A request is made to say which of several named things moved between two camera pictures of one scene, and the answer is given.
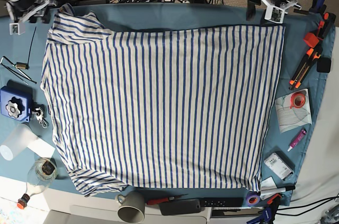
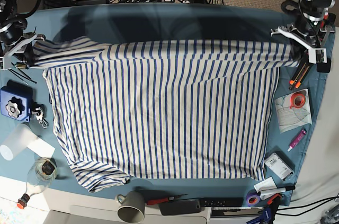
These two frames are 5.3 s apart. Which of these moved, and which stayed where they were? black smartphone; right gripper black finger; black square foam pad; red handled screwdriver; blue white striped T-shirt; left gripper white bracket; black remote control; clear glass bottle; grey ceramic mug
Moved: right gripper black finger; left gripper white bracket; blue white striped T-shirt
Stayed: red handled screwdriver; grey ceramic mug; black square foam pad; black remote control; black smartphone; clear glass bottle
